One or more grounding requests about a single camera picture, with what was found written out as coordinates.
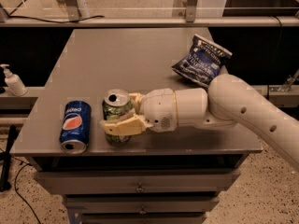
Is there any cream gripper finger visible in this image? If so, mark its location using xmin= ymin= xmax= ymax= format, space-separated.
xmin=129 ymin=92 xmax=144 ymax=111
xmin=99 ymin=114 xmax=152 ymax=136

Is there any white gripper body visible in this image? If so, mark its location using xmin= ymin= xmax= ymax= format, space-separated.
xmin=140 ymin=89 xmax=178 ymax=133

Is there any green soda can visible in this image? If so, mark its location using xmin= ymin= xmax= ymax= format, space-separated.
xmin=102 ymin=89 xmax=133 ymax=147

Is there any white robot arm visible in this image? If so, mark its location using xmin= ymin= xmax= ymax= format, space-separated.
xmin=100 ymin=74 xmax=299 ymax=170

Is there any blue pepsi can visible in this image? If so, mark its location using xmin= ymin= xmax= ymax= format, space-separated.
xmin=59 ymin=101 xmax=92 ymax=154

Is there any blue chips bag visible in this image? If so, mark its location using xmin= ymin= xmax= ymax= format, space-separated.
xmin=172 ymin=34 xmax=233 ymax=89

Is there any grey drawer cabinet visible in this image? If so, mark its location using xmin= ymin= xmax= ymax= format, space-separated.
xmin=12 ymin=28 xmax=262 ymax=224

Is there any white pump bottle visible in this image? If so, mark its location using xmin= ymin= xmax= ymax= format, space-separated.
xmin=0 ymin=64 xmax=27 ymax=96

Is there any black stand leg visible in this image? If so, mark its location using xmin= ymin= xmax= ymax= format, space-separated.
xmin=0 ymin=125 xmax=17 ymax=192

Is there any black floor cable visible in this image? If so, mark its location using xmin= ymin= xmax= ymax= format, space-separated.
xmin=0 ymin=147 xmax=43 ymax=224

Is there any black cable on ledge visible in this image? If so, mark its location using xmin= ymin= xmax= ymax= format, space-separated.
xmin=7 ymin=0 xmax=106 ymax=24

